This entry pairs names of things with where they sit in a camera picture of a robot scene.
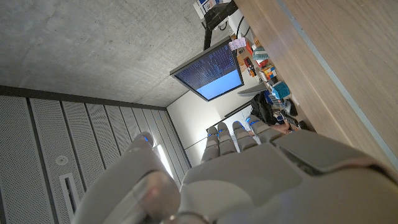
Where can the blue cube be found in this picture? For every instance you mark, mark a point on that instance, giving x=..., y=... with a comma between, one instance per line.
x=280, y=90

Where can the pink sticky note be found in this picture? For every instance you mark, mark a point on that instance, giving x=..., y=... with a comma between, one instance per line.
x=237, y=43

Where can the computer monitor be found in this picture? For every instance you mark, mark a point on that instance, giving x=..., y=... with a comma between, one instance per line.
x=211, y=71

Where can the round ceiling fixture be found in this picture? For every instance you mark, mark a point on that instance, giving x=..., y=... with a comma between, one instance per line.
x=62, y=160

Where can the black backpack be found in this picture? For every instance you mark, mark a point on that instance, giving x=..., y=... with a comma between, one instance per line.
x=261, y=109

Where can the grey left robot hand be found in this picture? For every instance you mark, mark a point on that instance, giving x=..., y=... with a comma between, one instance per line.
x=248, y=186

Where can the colourful cube box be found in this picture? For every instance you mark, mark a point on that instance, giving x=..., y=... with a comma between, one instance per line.
x=269, y=72

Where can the grey tape outline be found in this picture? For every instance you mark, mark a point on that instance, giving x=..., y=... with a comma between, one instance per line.
x=326, y=71

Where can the ceiling vent slot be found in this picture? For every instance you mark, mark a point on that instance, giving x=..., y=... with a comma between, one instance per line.
x=67, y=193

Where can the black computer mouse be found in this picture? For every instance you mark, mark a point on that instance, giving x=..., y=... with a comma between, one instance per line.
x=291, y=107

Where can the grey green box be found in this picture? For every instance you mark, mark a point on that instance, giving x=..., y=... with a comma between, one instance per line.
x=260, y=54

